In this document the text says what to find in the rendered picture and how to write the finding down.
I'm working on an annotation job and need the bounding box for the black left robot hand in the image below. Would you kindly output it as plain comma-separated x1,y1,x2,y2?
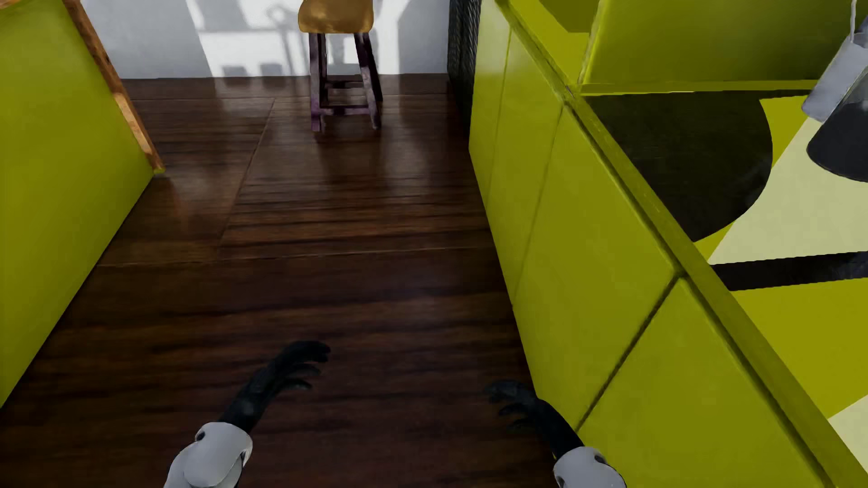
218,340,332,435

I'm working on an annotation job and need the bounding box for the dark woven basket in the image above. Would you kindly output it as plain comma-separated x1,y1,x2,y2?
447,0,482,113

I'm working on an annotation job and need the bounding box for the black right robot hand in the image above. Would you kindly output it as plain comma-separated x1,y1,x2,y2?
486,380,585,460

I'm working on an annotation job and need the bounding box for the yellow-green kitchen counter cabinet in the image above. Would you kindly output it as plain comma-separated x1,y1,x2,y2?
468,0,868,488

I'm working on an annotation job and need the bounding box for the yellow-green cabinet with wood edge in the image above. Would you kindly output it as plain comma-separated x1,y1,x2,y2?
0,0,165,408

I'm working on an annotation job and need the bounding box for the wooden stool with yellow seat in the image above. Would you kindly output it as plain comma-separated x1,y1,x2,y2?
297,0,385,133

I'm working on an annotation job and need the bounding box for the white and grey hanging lamp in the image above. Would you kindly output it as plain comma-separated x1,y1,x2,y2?
801,0,868,183

